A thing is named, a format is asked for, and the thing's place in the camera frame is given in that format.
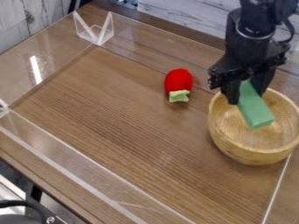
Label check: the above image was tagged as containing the clear acrylic tray wall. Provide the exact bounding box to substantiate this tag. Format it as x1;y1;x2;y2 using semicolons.
0;100;195;224

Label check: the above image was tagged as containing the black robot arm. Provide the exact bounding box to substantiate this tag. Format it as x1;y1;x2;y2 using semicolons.
208;0;299;105

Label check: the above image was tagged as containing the green rectangular block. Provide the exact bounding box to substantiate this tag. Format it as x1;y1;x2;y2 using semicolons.
238;80;275;130

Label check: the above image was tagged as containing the clear acrylic corner bracket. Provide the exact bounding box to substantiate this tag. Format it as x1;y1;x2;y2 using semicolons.
72;11;115;46

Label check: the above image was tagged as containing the red plush strawberry toy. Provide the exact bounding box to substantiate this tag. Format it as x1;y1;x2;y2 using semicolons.
163;68;194;102

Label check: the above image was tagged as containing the black table leg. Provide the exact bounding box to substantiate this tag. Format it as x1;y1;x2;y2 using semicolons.
31;185;43;202

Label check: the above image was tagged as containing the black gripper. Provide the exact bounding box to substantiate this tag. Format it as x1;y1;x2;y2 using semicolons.
208;40;290;105

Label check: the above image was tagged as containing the black cable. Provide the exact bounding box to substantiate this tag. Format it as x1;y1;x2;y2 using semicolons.
279;14;296;45

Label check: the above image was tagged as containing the light wooden bowl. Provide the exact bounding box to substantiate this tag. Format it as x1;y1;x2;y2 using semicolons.
208;88;299;165

